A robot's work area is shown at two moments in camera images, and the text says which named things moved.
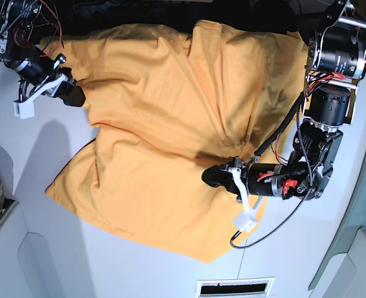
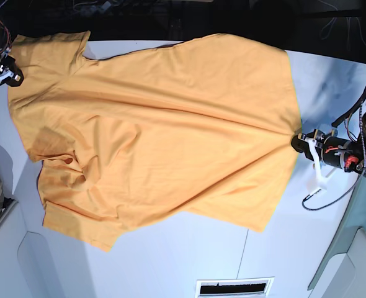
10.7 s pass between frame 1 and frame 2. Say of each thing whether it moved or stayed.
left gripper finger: moved
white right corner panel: stayed
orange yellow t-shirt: moved
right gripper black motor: moved
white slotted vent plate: stayed
